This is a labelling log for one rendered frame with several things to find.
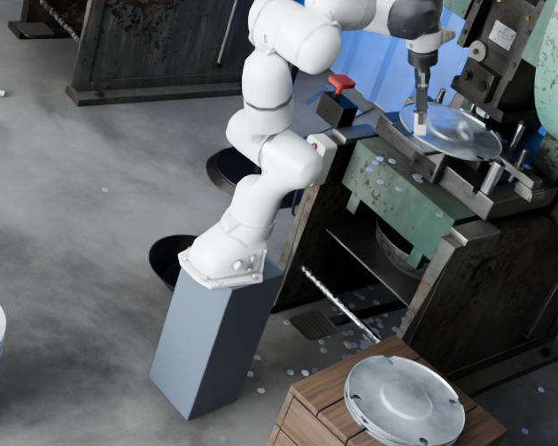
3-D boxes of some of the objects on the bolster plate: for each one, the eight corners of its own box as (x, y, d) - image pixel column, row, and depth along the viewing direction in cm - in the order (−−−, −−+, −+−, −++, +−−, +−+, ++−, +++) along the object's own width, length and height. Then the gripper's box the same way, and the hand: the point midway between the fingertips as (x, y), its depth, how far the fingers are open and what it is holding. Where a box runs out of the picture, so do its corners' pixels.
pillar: (508, 157, 274) (530, 113, 266) (502, 152, 275) (523, 109, 268) (513, 156, 275) (534, 112, 268) (507, 151, 276) (528, 108, 269)
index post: (486, 195, 258) (501, 164, 253) (478, 188, 259) (492, 157, 254) (493, 193, 259) (507, 163, 254) (484, 187, 261) (499, 157, 256)
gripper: (406, 38, 250) (404, 123, 262) (408, 58, 239) (406, 146, 251) (437, 37, 249) (432, 123, 262) (439, 58, 238) (435, 146, 251)
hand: (420, 122), depth 255 cm, fingers closed
